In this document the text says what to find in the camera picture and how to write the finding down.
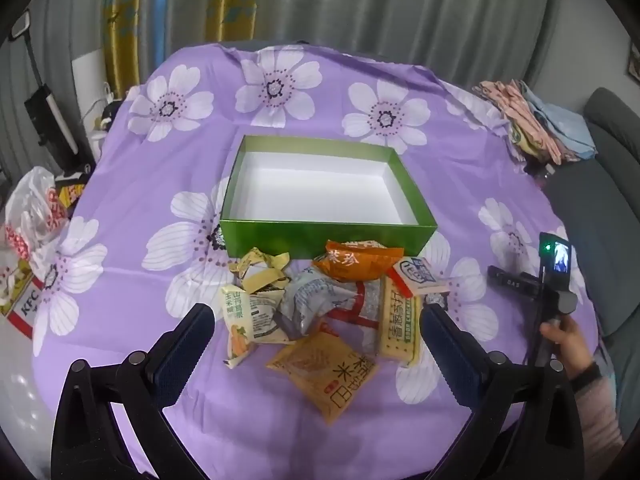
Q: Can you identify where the white blue baked cake packet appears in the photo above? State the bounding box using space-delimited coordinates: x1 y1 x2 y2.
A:
389 256 451 297

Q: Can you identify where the person's right forearm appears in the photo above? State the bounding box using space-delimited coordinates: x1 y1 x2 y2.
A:
574 372 628 467

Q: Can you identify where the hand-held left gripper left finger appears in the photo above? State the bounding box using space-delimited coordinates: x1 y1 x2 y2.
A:
50 302 216 480

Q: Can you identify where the grey white peanut packet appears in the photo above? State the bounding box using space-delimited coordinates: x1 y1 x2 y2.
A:
279 266 353 342

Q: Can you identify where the white plastic bag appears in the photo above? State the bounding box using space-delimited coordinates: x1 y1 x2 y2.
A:
4 166 72 262

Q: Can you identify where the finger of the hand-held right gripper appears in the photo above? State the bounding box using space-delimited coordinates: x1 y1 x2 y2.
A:
487 265 541 297

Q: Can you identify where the person's right hand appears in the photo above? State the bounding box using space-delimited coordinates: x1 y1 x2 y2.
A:
540 320 597 387

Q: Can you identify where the black wristband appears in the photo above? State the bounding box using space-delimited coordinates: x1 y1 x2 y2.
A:
569 361 602 394

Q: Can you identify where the grey sofa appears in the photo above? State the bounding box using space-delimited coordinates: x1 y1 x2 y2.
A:
539 86 640 413

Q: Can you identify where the white panel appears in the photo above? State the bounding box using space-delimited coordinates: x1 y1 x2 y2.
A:
71 51 117 107

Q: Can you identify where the cream long cracker packet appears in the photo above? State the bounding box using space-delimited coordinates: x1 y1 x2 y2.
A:
381 276 424 367

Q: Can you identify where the purple floral tablecloth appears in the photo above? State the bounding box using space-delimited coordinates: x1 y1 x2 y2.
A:
30 42 601 480

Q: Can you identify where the red white paper bag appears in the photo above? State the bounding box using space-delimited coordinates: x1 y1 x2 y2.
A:
0 254 52 342

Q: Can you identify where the cream corn snack packet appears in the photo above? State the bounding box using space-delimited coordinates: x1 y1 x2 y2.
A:
220 284 285 368

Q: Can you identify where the green cardboard box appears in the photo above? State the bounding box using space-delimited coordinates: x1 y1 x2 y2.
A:
219 134 438 261

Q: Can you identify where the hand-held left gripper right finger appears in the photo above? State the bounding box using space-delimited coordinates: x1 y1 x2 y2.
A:
420 304 581 480

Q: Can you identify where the pile of folded clothes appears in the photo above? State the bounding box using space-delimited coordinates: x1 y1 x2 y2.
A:
472 79 599 165

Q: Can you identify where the orange snack packet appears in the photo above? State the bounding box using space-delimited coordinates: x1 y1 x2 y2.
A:
312 240 407 282

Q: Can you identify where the framed picture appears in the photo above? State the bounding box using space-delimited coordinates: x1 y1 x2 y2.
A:
624 41 640 87

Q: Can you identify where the tan rice cracker packet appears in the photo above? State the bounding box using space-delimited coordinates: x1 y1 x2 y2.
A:
265 332 382 427

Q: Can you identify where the gold patterned curtain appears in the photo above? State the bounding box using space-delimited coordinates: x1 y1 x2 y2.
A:
102 0 262 102

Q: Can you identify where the grey curtain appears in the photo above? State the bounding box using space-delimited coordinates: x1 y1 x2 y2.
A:
257 0 568 92

